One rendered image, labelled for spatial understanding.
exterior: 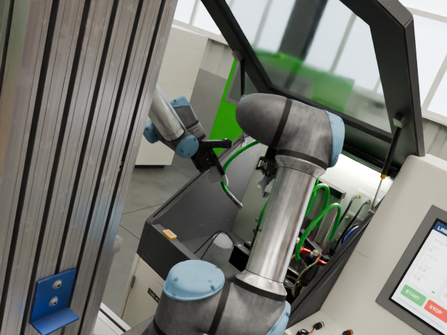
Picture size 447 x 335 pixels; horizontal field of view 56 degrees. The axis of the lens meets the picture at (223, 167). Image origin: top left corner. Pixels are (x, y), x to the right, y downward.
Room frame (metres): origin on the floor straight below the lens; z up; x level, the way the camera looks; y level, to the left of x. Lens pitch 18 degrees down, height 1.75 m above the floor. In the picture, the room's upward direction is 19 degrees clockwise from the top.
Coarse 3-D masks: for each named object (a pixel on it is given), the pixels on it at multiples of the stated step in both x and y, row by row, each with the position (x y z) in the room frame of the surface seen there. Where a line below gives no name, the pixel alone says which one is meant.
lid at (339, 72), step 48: (240, 0) 1.35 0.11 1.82; (288, 0) 1.18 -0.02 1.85; (336, 0) 1.06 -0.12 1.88; (384, 0) 0.95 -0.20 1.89; (240, 48) 1.59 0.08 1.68; (288, 48) 1.39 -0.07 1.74; (336, 48) 1.21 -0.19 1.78; (384, 48) 1.04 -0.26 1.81; (288, 96) 1.70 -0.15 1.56; (336, 96) 1.45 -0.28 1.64; (384, 96) 1.21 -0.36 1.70; (384, 144) 1.45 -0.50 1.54
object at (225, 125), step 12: (228, 84) 4.62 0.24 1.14; (240, 84) 4.53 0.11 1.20; (252, 84) 4.44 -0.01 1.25; (228, 96) 4.59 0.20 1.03; (240, 96) 4.50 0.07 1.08; (228, 108) 4.57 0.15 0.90; (216, 120) 4.62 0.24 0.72; (228, 120) 4.53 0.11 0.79; (216, 132) 4.59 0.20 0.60; (228, 132) 4.50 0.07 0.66; (240, 132) 4.42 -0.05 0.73
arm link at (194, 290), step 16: (176, 272) 0.75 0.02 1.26; (192, 272) 0.76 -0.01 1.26; (208, 272) 0.77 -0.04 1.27; (176, 288) 0.71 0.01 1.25; (192, 288) 0.71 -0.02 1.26; (208, 288) 0.72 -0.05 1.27; (224, 288) 0.75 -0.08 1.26; (160, 304) 0.73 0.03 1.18; (176, 304) 0.71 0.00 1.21; (192, 304) 0.70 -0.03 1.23; (208, 304) 0.71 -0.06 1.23; (224, 304) 0.72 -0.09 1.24; (160, 320) 0.72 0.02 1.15; (176, 320) 0.70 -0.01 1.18; (192, 320) 0.70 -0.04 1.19; (208, 320) 0.70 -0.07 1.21
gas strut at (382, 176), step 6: (396, 126) 1.27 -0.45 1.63; (402, 126) 1.25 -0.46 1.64; (396, 132) 1.26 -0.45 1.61; (396, 138) 1.27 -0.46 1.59; (390, 144) 1.29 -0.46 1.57; (396, 144) 1.28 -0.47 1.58; (390, 150) 1.29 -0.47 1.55; (390, 156) 1.29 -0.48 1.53; (384, 162) 1.31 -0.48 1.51; (390, 162) 1.31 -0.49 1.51; (384, 168) 1.31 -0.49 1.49; (384, 174) 1.32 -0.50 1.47; (378, 186) 1.35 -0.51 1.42; (372, 204) 1.38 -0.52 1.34
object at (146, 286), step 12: (144, 264) 1.45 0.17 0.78; (144, 276) 1.44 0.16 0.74; (156, 276) 1.40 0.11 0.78; (132, 288) 1.47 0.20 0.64; (144, 288) 1.42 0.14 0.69; (156, 288) 1.39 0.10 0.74; (132, 300) 1.45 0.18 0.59; (144, 300) 1.41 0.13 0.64; (156, 300) 1.37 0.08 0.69; (132, 312) 1.44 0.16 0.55; (144, 312) 1.40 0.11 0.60; (132, 324) 1.43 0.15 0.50
